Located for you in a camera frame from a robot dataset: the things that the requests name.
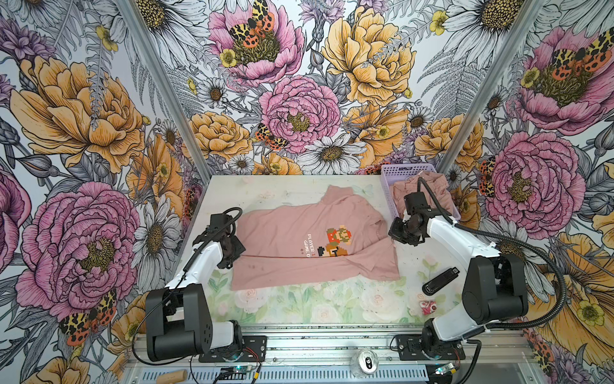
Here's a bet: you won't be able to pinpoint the lilac plastic laundry basket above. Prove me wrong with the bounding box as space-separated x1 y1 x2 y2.
381 163 461 220

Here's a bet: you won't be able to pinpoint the pink t-shirt with print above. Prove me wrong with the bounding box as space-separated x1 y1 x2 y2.
231 186 400 291

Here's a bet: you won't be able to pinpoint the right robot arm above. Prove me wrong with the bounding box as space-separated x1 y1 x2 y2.
389 192 529 358

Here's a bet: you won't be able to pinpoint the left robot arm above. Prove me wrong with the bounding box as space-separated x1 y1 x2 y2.
143 207 246 365

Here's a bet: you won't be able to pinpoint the pink shorts in basket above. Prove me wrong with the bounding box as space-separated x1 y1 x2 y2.
392 171 456 217

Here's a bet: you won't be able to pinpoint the black remote-like device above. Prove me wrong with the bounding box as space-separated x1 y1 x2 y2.
422 267 460 296

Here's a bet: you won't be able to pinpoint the small pink red toy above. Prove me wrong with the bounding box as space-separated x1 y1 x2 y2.
420 300 437 316

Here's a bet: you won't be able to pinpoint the green circuit board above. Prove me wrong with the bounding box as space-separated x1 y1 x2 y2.
217 365 260 381

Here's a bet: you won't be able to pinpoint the wooden cork block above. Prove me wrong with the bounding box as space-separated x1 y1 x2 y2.
156 370 188 384

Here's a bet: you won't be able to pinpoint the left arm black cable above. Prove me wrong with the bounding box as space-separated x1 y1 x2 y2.
130 207 244 366

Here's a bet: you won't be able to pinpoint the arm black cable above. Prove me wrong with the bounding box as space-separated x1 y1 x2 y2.
130 207 244 366
416 177 568 384

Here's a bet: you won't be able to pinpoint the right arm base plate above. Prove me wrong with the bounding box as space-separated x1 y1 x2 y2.
390 334 466 361

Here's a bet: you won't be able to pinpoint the aluminium front rail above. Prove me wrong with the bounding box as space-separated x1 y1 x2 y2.
124 325 538 371

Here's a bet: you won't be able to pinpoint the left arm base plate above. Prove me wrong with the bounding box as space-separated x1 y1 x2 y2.
198 335 268 363

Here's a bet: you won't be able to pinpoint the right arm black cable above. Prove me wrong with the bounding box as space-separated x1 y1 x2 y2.
416 177 568 384

